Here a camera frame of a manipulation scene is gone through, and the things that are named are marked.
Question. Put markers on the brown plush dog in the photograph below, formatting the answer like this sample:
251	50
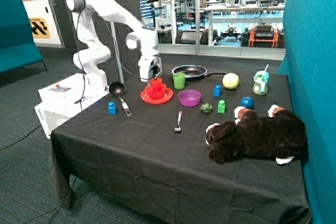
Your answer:
281	134

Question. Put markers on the purple plastic bowl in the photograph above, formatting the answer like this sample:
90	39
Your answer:
189	98

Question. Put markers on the blue toy block middle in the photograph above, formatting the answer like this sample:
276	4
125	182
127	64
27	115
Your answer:
217	91

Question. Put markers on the red plastic cup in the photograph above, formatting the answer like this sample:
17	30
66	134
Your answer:
157	85

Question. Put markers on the green toy block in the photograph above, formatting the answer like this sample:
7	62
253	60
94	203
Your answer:
221	107

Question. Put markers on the blue ball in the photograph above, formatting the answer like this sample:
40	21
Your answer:
247	102

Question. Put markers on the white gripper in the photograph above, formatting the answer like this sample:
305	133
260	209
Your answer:
150	67

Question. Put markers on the black tripod stand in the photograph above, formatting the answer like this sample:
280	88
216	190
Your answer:
151	2

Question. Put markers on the red plastic plate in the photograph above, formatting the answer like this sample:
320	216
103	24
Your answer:
168	94

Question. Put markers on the teal sofa left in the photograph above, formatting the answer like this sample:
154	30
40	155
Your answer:
17	44

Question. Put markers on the blue toy block left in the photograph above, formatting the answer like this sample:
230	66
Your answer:
112	108

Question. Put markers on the teal partition right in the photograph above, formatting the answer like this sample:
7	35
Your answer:
310	65

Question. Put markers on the yellow softball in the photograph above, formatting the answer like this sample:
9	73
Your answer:
230	81

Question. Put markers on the orange mobile robot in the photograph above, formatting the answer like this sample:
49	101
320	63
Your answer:
263	35

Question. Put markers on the black frying pan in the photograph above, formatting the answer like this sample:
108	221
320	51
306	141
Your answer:
195	72

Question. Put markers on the toddler sippy cup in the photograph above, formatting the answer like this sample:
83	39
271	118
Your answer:
261	80

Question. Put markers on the black tablecloth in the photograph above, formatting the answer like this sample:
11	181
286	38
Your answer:
142	162

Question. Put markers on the black ladle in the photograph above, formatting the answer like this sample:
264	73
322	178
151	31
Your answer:
117	90

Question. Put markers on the green toy pepper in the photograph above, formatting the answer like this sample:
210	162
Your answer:
206	108

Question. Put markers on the red plastic bowl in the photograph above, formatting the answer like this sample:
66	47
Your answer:
155	95

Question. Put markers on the metal fork purple handle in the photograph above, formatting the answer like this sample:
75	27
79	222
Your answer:
177	129

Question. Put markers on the white robot control box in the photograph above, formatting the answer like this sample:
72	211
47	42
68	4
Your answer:
66	98

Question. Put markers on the green plastic cup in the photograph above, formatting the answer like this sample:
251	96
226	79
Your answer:
179	80

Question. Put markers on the blue toy block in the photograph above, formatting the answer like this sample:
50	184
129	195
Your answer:
112	108
217	91

